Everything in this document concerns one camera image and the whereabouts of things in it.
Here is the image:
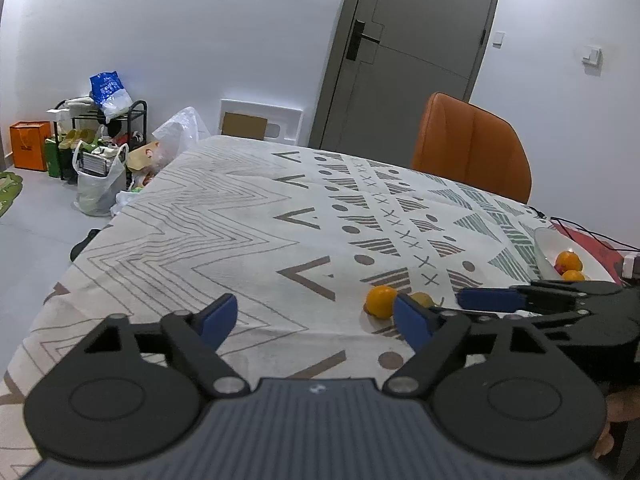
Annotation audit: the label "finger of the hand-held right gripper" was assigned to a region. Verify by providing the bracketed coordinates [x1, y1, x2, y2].
[456, 281, 592, 314]
[529, 307, 604, 347]

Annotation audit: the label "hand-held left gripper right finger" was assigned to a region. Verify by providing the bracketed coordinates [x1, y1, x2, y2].
[382, 295, 557, 399]

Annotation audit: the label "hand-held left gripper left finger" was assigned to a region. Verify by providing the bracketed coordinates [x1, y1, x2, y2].
[82, 292, 252, 398]

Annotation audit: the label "white oval plate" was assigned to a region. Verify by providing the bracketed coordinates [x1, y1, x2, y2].
[532, 226, 622, 284]

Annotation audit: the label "person's right hand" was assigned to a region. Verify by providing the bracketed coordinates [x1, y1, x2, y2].
[592, 387, 640, 460]

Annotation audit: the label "red patterned mat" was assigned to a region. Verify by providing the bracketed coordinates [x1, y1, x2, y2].
[549, 219, 640, 267]

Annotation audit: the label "patterned white tablecloth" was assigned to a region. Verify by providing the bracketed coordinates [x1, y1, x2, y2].
[0, 135, 640, 480]

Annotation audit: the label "small white plastic bag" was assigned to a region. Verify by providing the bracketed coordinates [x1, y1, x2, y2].
[111, 186, 147, 217]

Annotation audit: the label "orange leather chair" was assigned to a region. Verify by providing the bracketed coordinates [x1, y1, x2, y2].
[410, 92, 533, 205]

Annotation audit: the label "black object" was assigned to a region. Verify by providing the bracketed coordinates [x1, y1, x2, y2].
[68, 228, 104, 264]

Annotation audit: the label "brown paper bag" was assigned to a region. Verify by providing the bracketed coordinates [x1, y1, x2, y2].
[125, 142, 161, 174]

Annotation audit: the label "white tote bag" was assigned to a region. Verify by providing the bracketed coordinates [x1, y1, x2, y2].
[72, 140, 130, 217]

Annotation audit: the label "clear plastic bag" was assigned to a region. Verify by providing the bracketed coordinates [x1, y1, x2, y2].
[151, 106, 211, 167]

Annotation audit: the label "brown cardboard sheet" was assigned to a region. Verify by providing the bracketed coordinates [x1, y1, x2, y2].
[222, 112, 269, 141]

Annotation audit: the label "white foam packaging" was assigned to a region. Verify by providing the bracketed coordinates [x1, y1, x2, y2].
[219, 98, 305, 146]

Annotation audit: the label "black shoe rack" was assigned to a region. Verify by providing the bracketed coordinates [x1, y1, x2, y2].
[53, 99, 149, 182]

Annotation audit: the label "green box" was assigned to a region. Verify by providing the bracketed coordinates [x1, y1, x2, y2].
[44, 137, 64, 179]

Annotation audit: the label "blue white plastic bag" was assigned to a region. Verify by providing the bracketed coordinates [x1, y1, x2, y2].
[89, 70, 134, 122]

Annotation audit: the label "orange box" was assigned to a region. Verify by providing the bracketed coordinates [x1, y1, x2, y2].
[9, 120, 53, 171]

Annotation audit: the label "grey door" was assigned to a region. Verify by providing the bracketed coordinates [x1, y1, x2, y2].
[308, 0, 506, 154]

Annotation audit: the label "black cable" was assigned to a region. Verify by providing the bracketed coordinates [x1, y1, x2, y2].
[549, 216, 640, 254]

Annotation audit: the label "black door lock handle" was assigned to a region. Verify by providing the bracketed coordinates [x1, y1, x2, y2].
[346, 18, 384, 61]

